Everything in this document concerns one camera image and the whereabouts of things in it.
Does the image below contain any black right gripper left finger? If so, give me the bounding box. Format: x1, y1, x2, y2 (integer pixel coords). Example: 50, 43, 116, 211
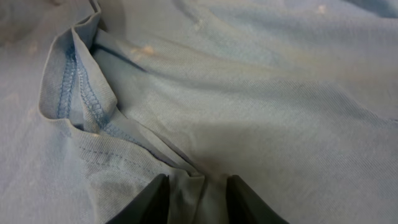
107, 174, 170, 224

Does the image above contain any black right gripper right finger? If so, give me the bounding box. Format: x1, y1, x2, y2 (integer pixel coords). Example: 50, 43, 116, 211
226, 175, 289, 224

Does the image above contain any light blue printed t-shirt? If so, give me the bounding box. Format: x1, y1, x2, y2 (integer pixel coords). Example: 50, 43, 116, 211
1, 1, 397, 223

